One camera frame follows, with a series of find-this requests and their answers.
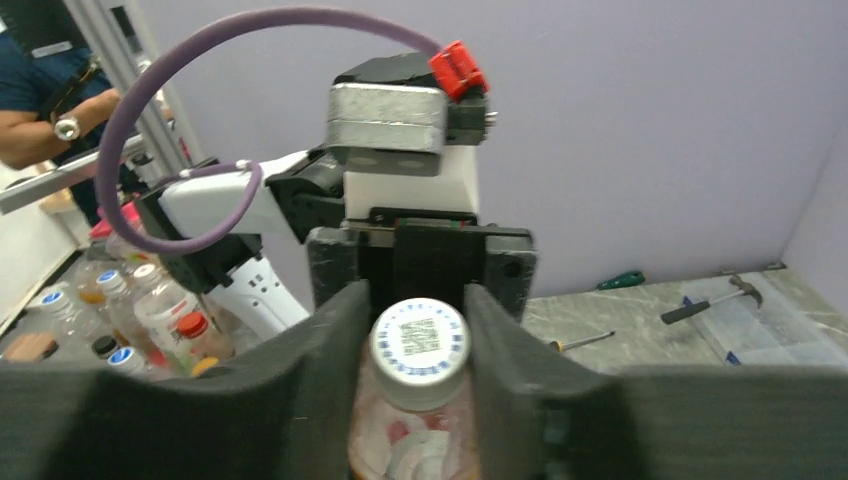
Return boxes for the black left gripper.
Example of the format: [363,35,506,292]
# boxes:
[305,208,537,320]

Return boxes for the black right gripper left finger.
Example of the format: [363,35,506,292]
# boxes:
[1,280,370,479]

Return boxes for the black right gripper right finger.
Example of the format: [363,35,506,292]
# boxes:
[465,284,847,479]

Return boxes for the white tea bottle cap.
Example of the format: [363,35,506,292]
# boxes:
[369,298,471,412]

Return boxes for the gold red tea bottle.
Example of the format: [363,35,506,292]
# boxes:
[347,373,481,479]

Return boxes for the black yellow screwdriver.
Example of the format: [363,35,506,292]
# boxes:
[548,330,616,353]

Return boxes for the claw hammer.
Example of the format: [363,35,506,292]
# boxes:
[659,274,764,325]

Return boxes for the bottles on side table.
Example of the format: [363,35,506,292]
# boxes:
[36,201,236,380]

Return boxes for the clear plastic organizer box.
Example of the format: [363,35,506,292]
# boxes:
[679,273,847,370]

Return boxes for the person in blue shirt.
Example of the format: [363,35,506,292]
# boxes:
[0,0,127,227]

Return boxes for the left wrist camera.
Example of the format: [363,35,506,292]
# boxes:
[324,52,499,221]

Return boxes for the green handle screwdriver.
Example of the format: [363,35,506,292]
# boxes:
[595,270,646,291]

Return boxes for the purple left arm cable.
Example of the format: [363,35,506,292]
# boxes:
[95,6,492,257]

